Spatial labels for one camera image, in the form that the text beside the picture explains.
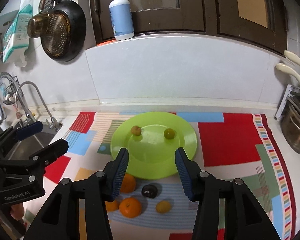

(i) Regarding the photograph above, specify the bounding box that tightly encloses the cream handle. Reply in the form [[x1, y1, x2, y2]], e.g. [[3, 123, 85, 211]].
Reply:
[[284, 50, 300, 67], [276, 63, 300, 85]]

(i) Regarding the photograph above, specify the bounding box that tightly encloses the cream handle lower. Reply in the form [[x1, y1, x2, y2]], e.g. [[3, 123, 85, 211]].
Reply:
[[276, 63, 300, 85]]

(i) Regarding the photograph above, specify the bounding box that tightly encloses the chrome faucet right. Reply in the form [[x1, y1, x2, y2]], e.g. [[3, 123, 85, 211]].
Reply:
[[15, 81, 62, 132]]

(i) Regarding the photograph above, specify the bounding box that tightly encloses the chrome faucet left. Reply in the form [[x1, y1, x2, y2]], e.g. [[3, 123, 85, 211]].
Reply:
[[0, 72, 17, 131]]

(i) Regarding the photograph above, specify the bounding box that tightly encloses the large orange upper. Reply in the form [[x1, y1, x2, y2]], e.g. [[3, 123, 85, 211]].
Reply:
[[120, 173, 136, 193]]

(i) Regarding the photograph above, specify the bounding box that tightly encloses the small orange lower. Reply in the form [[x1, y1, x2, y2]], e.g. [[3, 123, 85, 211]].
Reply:
[[105, 200, 120, 212]]

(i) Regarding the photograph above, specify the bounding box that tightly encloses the large orange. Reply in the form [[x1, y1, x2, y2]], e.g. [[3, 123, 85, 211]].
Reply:
[[119, 197, 142, 218], [120, 173, 136, 193]]

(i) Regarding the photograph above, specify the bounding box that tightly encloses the dark wooden window frame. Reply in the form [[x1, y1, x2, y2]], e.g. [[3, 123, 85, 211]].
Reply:
[[88, 0, 289, 57]]

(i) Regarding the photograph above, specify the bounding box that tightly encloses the steel pot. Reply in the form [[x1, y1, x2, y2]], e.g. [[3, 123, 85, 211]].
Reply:
[[281, 98, 300, 154]]

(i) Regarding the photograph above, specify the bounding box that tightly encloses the dark purple plum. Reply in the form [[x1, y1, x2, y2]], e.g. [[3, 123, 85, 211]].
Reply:
[[141, 184, 158, 199]]

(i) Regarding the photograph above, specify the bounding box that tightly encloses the blue white pump bottle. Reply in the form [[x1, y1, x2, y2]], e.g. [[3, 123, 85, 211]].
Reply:
[[109, 0, 134, 41]]

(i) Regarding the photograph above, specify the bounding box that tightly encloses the small yellow-brown fruit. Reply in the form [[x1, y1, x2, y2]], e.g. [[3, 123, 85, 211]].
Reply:
[[130, 126, 142, 136]]

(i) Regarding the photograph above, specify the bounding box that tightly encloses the chrome faucet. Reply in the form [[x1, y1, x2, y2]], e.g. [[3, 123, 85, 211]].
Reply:
[[15, 81, 62, 132], [0, 72, 17, 131]]

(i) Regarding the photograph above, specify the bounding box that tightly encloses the steel sink basin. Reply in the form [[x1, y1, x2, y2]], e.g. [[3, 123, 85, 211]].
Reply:
[[5, 125, 57, 160]]

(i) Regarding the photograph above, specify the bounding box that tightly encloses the green round plate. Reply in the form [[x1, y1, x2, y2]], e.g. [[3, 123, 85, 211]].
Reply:
[[110, 112, 198, 180]]

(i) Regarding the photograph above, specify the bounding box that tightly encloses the colourful patterned table mat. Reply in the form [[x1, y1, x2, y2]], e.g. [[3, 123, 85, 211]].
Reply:
[[42, 111, 298, 240]]

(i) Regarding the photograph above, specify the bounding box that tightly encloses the teal white package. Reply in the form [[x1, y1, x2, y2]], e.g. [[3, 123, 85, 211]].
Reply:
[[2, 3, 33, 67]]

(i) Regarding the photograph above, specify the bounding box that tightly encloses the cream handle upper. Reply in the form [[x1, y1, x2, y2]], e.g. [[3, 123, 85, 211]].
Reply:
[[284, 50, 300, 67]]

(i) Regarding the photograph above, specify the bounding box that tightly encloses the white rack bracket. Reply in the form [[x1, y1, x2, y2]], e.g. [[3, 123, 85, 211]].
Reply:
[[275, 85, 294, 121]]

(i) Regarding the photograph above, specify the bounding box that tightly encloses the brass strainer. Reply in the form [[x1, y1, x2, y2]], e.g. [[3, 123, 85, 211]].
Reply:
[[27, 12, 70, 57]]

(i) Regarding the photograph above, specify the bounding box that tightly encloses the green lime fruit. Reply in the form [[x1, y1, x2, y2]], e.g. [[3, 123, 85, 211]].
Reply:
[[164, 128, 175, 140]]

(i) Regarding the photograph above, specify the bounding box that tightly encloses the large orange lower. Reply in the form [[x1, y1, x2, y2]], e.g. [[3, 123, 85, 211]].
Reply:
[[119, 197, 142, 218]]

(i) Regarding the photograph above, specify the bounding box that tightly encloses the yellow-green spotted fruit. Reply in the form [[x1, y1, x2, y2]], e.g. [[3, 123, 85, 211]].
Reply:
[[155, 200, 172, 214]]

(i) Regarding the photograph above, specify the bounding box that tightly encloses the black frying pan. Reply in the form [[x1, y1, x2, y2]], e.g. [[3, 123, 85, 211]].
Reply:
[[42, 1, 87, 62]]

